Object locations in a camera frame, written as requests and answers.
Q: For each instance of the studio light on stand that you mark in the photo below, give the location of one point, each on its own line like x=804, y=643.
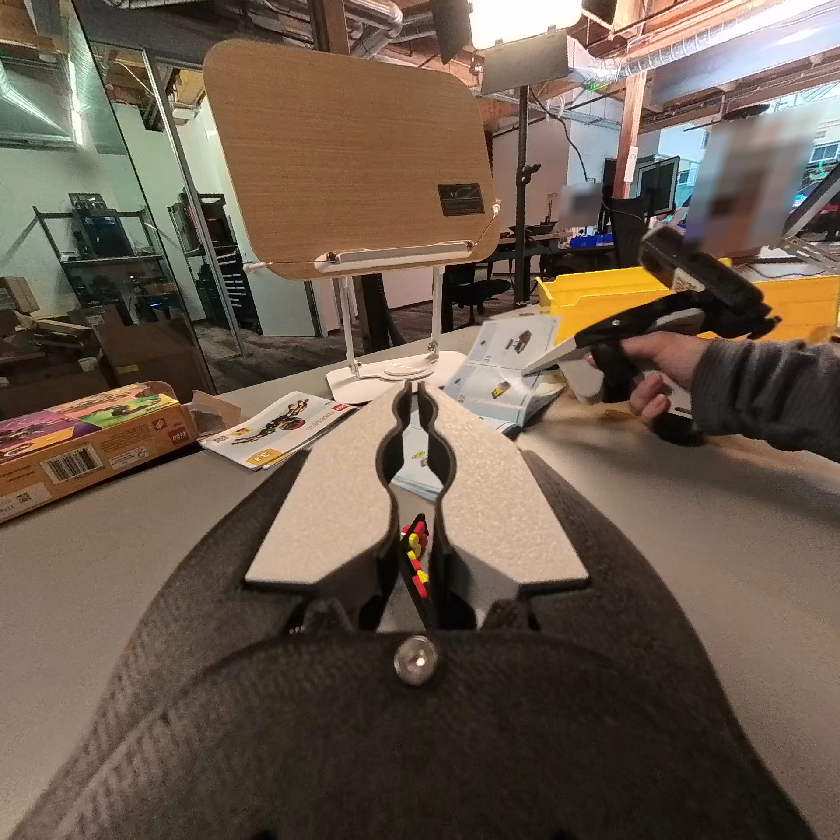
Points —
x=525, y=62

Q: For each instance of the closed instruction booklet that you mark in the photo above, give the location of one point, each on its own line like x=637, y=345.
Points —
x=275, y=430

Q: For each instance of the instruction booklet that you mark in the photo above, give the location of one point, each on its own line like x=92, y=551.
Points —
x=499, y=367
x=275, y=430

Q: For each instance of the person's right hand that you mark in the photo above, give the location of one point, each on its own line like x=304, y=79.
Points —
x=669, y=354

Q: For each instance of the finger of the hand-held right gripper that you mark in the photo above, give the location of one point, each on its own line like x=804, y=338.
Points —
x=577, y=358
x=630, y=321

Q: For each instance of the metal laptop stand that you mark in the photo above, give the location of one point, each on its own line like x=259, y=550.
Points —
x=814, y=229

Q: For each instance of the black computer monitor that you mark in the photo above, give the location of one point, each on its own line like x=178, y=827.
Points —
x=656, y=184

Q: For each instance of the colourful cardboard lego box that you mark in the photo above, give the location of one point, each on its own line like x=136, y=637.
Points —
x=85, y=446

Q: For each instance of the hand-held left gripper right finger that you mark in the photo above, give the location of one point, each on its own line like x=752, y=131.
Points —
x=512, y=512

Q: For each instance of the pile of cardboard boxes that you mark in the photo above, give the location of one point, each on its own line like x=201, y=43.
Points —
x=118, y=354

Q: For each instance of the wooden book stand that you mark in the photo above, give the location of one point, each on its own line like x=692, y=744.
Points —
x=348, y=157

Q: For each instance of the yellow plastic bin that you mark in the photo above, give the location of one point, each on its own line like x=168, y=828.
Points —
x=590, y=295

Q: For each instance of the person's right forearm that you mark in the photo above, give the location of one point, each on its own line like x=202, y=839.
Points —
x=774, y=394

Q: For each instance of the red yellow black lego body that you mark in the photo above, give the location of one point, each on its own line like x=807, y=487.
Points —
x=415, y=544

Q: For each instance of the metal air duct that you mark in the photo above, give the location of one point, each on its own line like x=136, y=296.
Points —
x=33, y=111

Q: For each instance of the tall black chair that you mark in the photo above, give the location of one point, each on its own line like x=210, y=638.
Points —
x=628, y=233

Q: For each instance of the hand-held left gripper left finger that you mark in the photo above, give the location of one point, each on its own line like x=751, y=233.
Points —
x=328, y=512

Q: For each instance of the row of blue bins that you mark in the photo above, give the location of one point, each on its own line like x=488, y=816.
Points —
x=590, y=241

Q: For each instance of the black swivel office chair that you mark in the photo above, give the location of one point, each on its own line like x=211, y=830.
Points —
x=482, y=295

